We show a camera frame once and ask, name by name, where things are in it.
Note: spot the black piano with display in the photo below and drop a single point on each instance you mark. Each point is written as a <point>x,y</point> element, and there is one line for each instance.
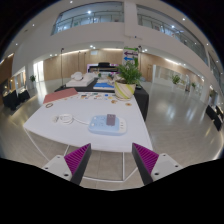
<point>103,65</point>

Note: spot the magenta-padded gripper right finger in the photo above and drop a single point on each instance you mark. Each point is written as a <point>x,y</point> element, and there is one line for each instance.
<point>146,159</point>

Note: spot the direction sign with arrows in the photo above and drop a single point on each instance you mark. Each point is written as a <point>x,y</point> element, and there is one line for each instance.
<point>130,55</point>

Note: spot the blue flat board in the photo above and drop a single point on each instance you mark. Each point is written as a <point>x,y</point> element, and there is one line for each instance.
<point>103,86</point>

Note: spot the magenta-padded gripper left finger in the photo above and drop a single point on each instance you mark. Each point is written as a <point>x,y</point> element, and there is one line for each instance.
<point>77,158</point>

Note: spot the potted plant in striped pot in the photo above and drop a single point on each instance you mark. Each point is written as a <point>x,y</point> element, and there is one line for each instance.
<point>125,89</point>

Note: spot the white architectural model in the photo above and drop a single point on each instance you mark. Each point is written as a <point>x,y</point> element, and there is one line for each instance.
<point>78,81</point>

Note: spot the black-covered side table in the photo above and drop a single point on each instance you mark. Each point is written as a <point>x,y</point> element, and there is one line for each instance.
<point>13,99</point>
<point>213,116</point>

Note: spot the small grey charger block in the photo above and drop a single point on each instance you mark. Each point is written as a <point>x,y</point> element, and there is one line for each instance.
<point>111,119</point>

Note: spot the large background potted plant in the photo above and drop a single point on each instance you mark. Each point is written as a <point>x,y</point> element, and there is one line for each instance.
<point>175,79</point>

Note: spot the small background potted plant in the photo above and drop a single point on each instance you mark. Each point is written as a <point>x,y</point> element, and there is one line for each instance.
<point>32,78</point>

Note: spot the black-clothed table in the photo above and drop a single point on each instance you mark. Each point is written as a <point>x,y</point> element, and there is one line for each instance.
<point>142,100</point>

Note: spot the red flat sheet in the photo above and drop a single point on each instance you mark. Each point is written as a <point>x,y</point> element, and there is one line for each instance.
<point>60,95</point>

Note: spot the light blue power strip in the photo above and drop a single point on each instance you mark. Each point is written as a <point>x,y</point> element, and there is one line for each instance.
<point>100,128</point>

